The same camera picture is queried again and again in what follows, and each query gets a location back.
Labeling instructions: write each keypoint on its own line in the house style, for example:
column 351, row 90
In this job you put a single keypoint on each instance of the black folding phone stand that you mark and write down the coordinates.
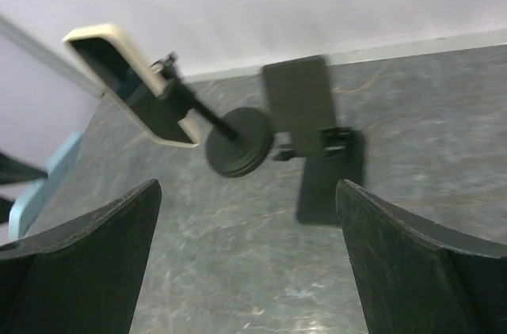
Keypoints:
column 301, row 104

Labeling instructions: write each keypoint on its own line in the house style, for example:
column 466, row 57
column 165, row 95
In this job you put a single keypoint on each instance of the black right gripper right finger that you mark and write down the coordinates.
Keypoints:
column 416, row 276

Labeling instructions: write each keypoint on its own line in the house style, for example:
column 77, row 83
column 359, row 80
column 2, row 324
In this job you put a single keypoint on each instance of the black round-base phone stand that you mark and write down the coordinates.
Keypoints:
column 239, row 141

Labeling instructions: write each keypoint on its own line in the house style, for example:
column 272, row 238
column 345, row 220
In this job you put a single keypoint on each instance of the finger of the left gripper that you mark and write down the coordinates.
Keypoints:
column 5, row 208
column 14, row 171

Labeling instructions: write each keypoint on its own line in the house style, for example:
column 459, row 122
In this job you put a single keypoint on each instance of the phone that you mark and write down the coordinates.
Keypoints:
column 134, row 86
column 32, row 200

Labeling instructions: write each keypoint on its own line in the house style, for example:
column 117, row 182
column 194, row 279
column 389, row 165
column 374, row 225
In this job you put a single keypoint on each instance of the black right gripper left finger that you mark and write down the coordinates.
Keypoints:
column 82, row 276

